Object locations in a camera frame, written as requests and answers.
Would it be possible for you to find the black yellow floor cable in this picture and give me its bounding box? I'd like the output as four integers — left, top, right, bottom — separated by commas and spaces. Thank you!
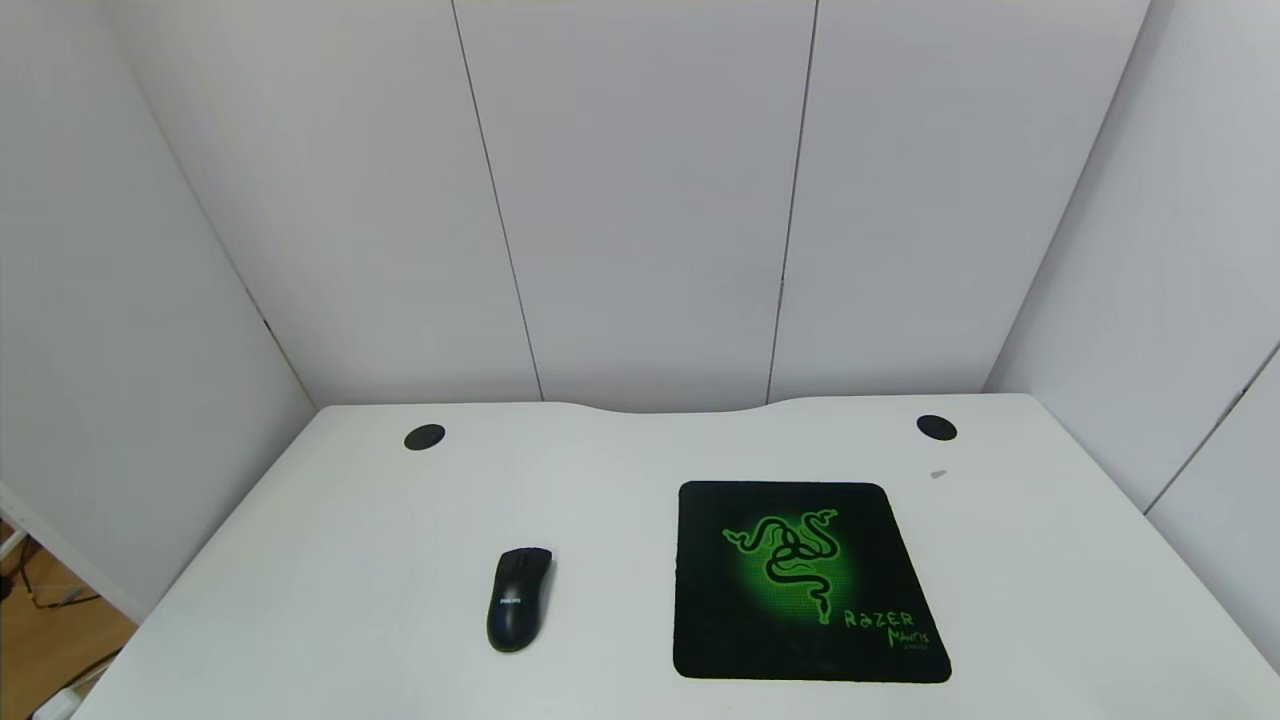
0, 565, 102, 611

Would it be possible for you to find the black computer mouse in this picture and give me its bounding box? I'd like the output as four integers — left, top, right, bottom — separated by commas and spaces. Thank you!
487, 547, 554, 654

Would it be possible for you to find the black green Razer mouse pad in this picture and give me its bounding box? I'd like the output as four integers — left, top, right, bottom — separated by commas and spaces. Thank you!
673, 481, 953, 685

